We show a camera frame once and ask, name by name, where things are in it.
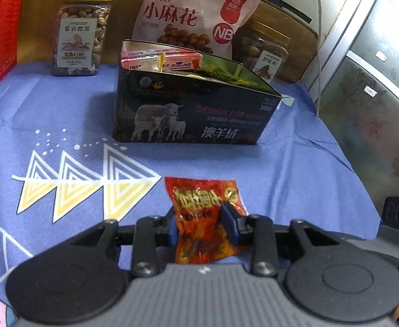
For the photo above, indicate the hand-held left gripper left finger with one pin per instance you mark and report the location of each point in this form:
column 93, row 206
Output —
column 172, row 231

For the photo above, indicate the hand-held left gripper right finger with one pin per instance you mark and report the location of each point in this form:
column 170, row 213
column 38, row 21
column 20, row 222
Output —
column 228, row 226

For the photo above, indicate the red snack packet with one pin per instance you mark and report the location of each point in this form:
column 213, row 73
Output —
column 199, row 204

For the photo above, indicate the black tin box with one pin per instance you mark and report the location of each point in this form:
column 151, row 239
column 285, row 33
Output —
column 185, row 109

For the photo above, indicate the green pea packet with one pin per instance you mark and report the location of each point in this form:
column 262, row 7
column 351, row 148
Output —
column 226, row 75

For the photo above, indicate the pink snack box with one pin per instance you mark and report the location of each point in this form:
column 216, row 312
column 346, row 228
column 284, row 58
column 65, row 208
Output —
column 182, row 59

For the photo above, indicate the frosted glass door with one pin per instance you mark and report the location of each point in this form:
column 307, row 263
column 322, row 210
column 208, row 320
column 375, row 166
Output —
column 373, row 75

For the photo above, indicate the blue printed bed sheet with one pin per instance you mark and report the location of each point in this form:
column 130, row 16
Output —
column 66, row 115

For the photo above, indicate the nut jar with dark nuts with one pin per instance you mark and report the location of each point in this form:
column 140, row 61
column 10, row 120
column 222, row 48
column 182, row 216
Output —
column 264, row 54

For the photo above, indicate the nut jar with white label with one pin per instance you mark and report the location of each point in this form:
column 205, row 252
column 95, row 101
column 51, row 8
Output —
column 80, row 34

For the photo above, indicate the large pink snack bag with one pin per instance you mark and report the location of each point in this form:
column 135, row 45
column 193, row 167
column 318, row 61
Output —
column 185, row 10

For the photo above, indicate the black tape strip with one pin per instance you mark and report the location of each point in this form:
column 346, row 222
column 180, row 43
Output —
column 298, row 13

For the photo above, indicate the wooden headboard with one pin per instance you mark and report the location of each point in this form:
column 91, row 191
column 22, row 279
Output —
column 124, row 6

